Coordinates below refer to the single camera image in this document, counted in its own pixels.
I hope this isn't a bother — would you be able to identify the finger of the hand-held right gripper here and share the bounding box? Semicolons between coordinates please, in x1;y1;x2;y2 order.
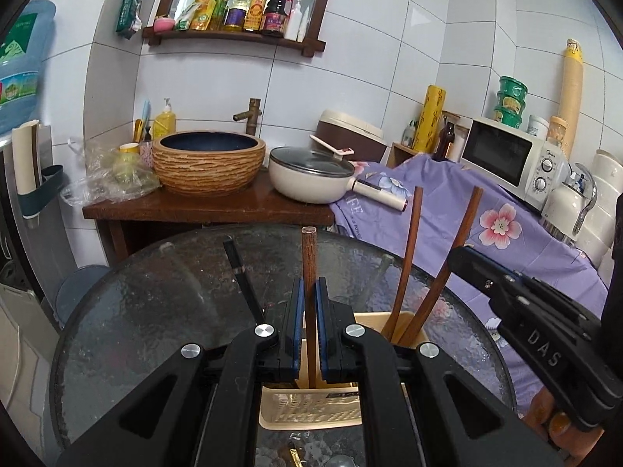
448;246;524;314

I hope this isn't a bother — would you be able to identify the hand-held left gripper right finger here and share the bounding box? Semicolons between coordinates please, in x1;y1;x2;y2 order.
314;277;565;467

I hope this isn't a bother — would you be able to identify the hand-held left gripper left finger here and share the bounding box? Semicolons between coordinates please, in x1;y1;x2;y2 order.
56;277;306;467

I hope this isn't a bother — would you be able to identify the brown wooden chopstick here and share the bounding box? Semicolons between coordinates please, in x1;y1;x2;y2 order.
301;226;319;387
399;187;484;346
382;186;424;341

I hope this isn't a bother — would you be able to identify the cream perforated utensil holder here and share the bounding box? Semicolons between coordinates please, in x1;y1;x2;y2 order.
258;311;431;431

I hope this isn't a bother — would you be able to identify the black chopstick thin gold band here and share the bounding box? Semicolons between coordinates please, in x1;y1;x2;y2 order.
223;238;266;327

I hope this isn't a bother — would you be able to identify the person's right hand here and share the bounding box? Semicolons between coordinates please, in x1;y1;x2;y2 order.
523;384;614;463

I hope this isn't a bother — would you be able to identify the purple floral cloth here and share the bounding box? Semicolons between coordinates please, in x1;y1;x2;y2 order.
331;153;609;414

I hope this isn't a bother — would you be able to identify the white kettle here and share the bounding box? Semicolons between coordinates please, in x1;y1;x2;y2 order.
542;163;599;244

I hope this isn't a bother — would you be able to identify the white microwave oven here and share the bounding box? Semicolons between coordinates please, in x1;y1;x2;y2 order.
460;117;568;205

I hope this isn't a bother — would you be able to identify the brown glass bottle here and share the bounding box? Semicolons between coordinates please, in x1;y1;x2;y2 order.
433;117;458;161

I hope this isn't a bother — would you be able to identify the stack of white bowls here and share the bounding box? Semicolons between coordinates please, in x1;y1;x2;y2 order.
579;150;623;273

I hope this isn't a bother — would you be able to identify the cream pot with glass lid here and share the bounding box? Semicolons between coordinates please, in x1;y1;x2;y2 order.
269;146;410;212

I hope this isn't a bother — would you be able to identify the small wooden box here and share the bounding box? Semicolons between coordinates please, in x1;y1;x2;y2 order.
387;142;424;169

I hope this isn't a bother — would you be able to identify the dark wooden counter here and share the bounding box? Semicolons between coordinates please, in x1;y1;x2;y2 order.
83;170;336;266

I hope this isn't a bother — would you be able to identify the yellow patterned roll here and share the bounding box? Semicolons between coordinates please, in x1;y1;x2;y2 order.
413;85;446;154

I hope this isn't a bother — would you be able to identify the stack of green cups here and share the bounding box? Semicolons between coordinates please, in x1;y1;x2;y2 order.
494;76;529;130

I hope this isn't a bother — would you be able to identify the ribbed brown basin bowl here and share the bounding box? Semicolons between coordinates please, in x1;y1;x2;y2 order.
152;131;268;198

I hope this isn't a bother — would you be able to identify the white rice paddle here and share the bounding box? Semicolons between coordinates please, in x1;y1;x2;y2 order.
310;135;356;157

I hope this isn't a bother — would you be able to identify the brown white rice cooker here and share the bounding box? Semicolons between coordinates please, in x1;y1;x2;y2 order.
316;109;387;163

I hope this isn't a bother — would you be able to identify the tall stack of paper cups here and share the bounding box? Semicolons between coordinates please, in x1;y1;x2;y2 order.
560;39;585;156

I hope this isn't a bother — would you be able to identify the brass faucet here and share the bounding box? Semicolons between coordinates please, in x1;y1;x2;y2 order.
232;98;262;136

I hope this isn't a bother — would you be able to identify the blue trash bin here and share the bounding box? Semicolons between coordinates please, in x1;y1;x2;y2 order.
55;265;110;324

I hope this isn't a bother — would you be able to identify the clear plastic bag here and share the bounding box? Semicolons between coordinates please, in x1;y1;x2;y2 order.
61;139;161;205

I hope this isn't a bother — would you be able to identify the yellow soap pump bottle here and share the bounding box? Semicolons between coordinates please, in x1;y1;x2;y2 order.
152;98;177;139

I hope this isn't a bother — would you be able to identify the wooden framed mirror shelf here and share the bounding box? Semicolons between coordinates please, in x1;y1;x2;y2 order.
142;0;346;56

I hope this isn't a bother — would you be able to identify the white water dispenser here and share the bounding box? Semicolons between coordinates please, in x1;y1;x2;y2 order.
0;136;54;302

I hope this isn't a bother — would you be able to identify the dark soy sauce bottle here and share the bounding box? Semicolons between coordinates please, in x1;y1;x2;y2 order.
262;0;293;37

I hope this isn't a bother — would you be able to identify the orange label bottle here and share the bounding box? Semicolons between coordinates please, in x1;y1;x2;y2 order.
243;0;268;32

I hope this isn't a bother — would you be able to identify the cream paper roll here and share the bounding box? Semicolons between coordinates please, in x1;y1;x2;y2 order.
12;119;42;190

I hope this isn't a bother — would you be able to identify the purple label bottle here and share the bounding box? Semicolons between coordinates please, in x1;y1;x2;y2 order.
225;0;250;32

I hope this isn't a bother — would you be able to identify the yellow packet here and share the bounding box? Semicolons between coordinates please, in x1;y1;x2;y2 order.
175;0;217;31

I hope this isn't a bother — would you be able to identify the green packet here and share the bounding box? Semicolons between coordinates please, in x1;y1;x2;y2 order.
115;0;143;40

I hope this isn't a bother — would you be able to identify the blue water jug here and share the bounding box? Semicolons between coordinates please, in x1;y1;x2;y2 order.
0;0;56;137

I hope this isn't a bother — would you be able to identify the teal wall holder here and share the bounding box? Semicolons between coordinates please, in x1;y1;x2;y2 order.
22;164;66;229

